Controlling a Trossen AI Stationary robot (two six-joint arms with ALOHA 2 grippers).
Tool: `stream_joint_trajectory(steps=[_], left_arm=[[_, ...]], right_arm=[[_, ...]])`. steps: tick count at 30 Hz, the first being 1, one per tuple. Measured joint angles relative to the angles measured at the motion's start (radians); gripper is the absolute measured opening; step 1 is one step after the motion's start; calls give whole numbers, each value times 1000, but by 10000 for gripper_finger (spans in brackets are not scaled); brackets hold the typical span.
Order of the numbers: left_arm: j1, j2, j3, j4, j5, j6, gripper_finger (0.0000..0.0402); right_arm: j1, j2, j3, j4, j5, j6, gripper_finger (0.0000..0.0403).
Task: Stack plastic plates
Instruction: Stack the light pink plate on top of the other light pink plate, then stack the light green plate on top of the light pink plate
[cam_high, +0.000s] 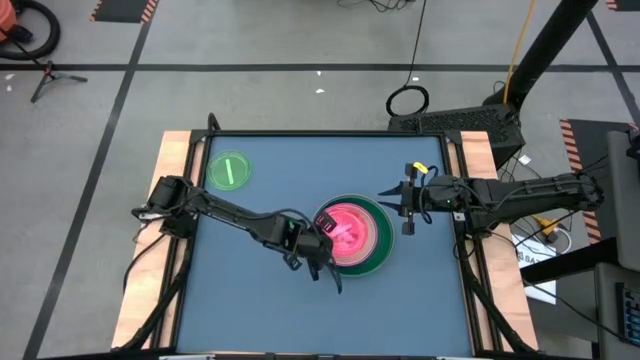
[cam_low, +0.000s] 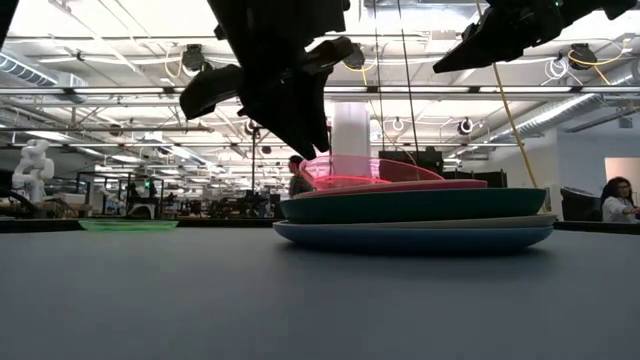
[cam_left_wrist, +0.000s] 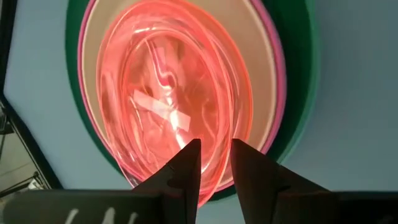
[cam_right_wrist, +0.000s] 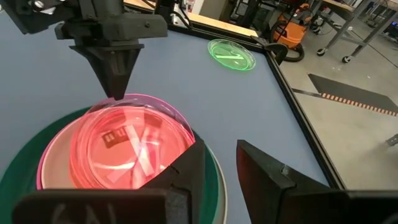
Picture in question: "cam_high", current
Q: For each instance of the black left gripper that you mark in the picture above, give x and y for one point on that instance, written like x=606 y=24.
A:
x=320 y=245

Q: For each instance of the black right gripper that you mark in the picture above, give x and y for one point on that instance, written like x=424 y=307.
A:
x=415 y=197

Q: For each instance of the small clear pink plate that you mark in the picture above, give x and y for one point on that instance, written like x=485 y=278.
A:
x=352 y=237

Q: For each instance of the large dark green plastic plate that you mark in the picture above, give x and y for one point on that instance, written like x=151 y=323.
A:
x=385 y=250

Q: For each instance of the large magenta plastic plate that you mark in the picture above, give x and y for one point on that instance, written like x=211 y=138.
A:
x=375 y=248

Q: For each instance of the small clear green plate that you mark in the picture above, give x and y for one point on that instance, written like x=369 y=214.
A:
x=228 y=171

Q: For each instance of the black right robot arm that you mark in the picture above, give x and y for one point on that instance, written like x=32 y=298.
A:
x=525 y=197

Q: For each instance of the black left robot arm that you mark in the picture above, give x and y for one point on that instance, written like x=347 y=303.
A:
x=225 y=215

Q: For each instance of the yellow tag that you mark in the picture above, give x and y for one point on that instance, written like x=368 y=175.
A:
x=421 y=167

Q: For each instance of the light wooden side board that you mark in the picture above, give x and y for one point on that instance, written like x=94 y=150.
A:
x=172 y=150
x=475 y=150

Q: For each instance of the yellow power plug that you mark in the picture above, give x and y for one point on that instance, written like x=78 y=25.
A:
x=545 y=225

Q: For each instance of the white paper sheet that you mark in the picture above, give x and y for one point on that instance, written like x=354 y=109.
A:
x=535 y=260

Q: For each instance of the hazard striped floor mat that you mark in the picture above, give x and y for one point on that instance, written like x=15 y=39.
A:
x=625 y=4
x=572 y=155
x=122 y=10

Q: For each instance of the thick black pole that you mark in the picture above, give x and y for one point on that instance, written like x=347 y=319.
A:
x=545 y=50

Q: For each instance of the gray equipment cart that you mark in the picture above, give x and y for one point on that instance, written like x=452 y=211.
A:
x=625 y=200

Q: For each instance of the black tripod stand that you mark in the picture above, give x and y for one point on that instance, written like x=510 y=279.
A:
x=52 y=77

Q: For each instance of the orange vacuum cleaner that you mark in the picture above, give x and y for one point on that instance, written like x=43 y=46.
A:
x=6 y=20

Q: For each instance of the black aluminium table frame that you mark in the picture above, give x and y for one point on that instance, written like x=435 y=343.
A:
x=325 y=133

